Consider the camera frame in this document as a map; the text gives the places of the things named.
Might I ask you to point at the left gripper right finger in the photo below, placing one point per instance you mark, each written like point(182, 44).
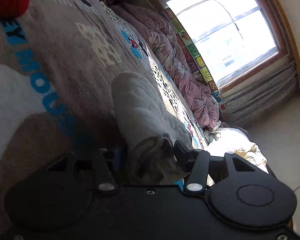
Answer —
point(195, 163)

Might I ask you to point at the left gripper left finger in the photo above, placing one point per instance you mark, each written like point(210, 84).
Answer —
point(106, 170)

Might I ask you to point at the Mickey Mouse plush blanket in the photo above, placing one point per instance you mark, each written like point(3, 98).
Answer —
point(57, 62)

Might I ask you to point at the wooden framed window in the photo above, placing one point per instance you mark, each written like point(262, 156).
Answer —
point(238, 40)

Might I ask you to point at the colourful alphabet foam mat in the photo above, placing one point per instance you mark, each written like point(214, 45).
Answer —
point(193, 58)

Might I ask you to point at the white quilted garment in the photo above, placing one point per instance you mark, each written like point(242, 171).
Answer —
point(149, 130)

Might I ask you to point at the grey dotted curtain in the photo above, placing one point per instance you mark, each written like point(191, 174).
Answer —
point(259, 95)

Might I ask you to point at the pink quilted duvet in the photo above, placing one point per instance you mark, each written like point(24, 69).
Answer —
point(161, 38)

